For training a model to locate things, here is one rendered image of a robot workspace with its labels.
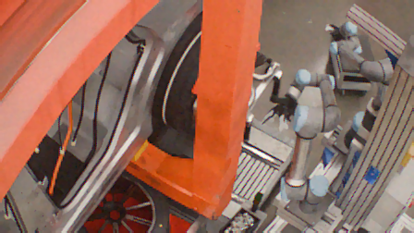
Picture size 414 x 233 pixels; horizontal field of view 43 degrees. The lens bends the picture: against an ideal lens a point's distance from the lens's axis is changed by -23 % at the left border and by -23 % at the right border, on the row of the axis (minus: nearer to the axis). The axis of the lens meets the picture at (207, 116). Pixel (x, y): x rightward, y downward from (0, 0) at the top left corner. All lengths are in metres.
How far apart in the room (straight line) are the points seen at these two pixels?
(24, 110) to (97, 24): 0.28
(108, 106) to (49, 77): 2.04
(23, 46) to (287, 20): 4.27
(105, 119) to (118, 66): 0.28
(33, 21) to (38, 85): 0.27
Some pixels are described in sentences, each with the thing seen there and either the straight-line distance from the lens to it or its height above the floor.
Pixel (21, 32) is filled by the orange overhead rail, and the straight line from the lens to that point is 1.03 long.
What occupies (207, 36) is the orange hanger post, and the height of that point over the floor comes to 1.97.
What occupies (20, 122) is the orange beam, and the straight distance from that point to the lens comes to 1.23.
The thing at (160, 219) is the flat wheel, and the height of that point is 0.51.
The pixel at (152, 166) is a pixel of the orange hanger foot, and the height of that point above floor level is 0.68.
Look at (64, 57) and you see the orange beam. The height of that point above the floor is 2.73.
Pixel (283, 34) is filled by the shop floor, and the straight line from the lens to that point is 5.02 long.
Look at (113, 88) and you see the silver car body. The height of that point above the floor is 1.03.
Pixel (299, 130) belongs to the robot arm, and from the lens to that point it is 2.85.
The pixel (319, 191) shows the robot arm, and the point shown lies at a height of 1.04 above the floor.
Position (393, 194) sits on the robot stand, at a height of 1.23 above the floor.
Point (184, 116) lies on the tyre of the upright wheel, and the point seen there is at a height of 0.90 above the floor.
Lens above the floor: 3.72
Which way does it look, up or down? 56 degrees down
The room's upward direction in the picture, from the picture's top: 5 degrees clockwise
